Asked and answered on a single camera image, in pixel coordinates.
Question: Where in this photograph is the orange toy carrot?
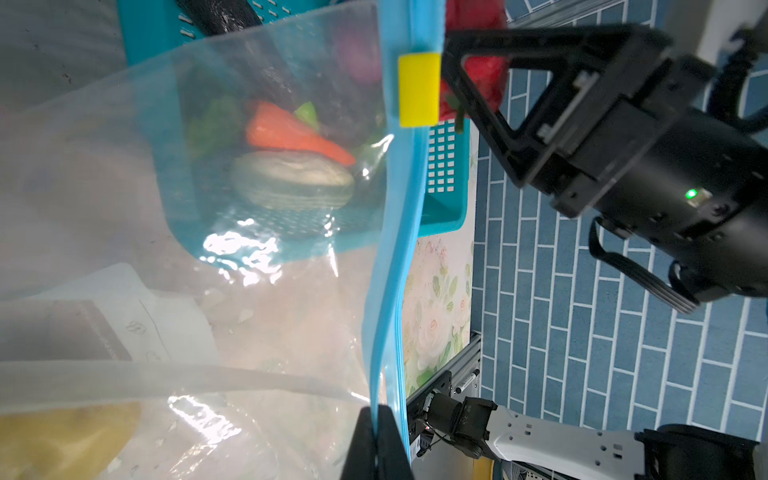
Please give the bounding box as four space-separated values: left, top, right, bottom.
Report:
245 101 356 167

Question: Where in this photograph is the red toy pepper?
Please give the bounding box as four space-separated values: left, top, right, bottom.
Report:
439 0 508 121

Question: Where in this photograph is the yellow toy potato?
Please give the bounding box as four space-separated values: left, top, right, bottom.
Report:
1 402 141 479

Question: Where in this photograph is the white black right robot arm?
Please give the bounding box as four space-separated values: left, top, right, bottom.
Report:
421 24 767 479

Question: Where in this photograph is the purple toy onion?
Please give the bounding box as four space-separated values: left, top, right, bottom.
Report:
332 24 382 85

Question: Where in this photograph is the white toy radish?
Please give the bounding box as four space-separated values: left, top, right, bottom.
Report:
229 151 355 211

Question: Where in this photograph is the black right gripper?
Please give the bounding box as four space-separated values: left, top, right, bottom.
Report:
443 24 767 303

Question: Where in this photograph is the clear zip top bag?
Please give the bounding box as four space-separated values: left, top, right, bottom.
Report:
1 1 445 479

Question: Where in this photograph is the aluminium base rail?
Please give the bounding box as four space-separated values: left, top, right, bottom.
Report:
407 331 482 424

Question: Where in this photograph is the black toy eggplant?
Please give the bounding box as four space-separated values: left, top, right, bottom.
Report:
176 0 262 36

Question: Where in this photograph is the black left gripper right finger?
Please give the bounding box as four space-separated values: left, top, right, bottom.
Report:
375 405 414 480

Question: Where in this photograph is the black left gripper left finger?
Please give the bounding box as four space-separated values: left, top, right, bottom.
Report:
340 407 377 480

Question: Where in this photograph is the teal plastic basket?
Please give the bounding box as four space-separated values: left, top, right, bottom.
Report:
117 1 470 263

